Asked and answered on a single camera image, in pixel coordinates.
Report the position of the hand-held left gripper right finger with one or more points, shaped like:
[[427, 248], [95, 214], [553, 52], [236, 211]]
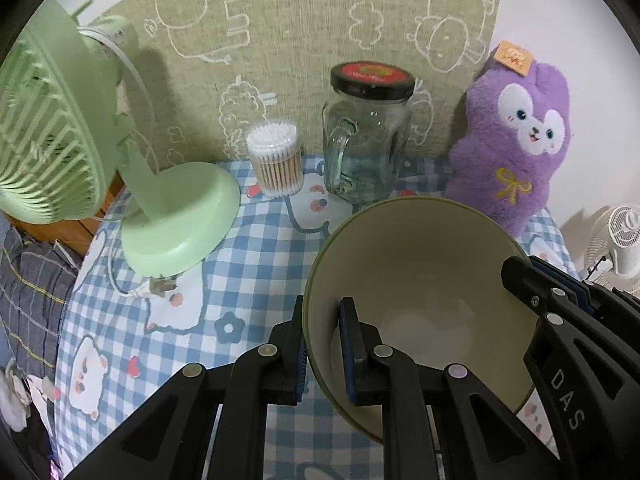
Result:
[[347, 355]]

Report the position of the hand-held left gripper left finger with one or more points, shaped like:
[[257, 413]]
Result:
[[299, 370]]

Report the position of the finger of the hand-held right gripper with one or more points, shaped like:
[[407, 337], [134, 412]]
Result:
[[525, 280], [575, 290]]

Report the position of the blue floral ceramic bowl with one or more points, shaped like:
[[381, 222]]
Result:
[[425, 270]]

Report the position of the white standing fan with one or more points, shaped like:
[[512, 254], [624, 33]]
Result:
[[625, 240]]

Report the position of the purple plush toy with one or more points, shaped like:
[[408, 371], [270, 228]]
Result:
[[505, 180]]

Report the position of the blue checkered tablecloth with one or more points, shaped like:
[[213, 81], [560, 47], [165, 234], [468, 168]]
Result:
[[240, 270]]

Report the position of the green desk fan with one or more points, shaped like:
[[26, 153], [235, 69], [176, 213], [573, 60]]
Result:
[[175, 220]]

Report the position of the glass jar with black lid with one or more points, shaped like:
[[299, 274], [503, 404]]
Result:
[[365, 160]]

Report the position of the cotton swab container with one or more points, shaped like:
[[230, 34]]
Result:
[[275, 165]]

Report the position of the grey plaid blanket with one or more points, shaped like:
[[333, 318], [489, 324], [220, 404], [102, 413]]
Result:
[[30, 285]]

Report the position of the white fluffy cloth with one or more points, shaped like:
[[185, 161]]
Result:
[[15, 400]]

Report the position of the green printed wall cloth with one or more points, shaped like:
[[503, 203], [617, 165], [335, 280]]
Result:
[[300, 35]]

